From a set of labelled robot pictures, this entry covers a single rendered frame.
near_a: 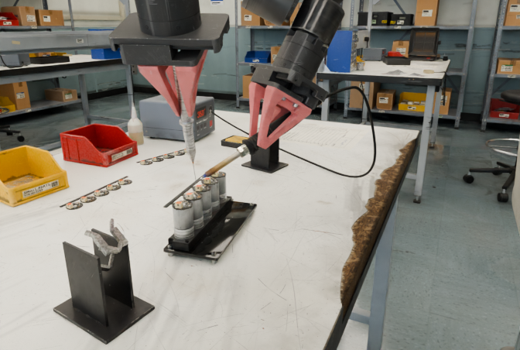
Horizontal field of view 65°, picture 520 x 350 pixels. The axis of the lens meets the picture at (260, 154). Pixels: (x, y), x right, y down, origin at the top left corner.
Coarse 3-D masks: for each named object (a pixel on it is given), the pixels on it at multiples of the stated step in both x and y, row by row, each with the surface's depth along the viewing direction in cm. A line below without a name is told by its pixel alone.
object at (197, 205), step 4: (184, 200) 52; (200, 200) 52; (196, 204) 52; (200, 204) 52; (196, 208) 52; (200, 208) 52; (196, 212) 52; (200, 212) 53; (196, 216) 52; (200, 216) 53; (196, 220) 52; (200, 220) 53; (196, 224) 52; (200, 224) 53; (196, 228) 53
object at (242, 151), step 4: (244, 144) 53; (240, 148) 53; (244, 148) 53; (236, 152) 53; (240, 152) 53; (244, 152) 53; (248, 152) 53; (228, 156) 53; (232, 156) 53; (236, 156) 53; (224, 160) 52; (228, 160) 52; (232, 160) 53; (220, 164) 52; (224, 164) 52; (212, 168) 52; (216, 168) 52; (220, 168) 52; (208, 172) 52; (212, 172) 52; (208, 176) 52
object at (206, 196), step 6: (198, 192) 54; (204, 192) 54; (210, 192) 55; (204, 198) 54; (210, 198) 55; (204, 204) 55; (210, 204) 56; (204, 210) 55; (210, 210) 56; (204, 216) 55; (210, 216) 56
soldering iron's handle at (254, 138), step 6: (318, 102) 56; (288, 114) 55; (276, 120) 55; (282, 120) 54; (270, 126) 54; (276, 126) 54; (294, 126) 55; (270, 132) 54; (252, 138) 53; (246, 144) 53; (252, 144) 53; (252, 150) 53
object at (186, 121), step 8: (176, 80) 42; (176, 88) 42; (184, 112) 44; (184, 120) 44; (192, 120) 45; (184, 128) 45; (192, 128) 46; (184, 136) 46; (192, 136) 46; (192, 144) 47; (192, 152) 47
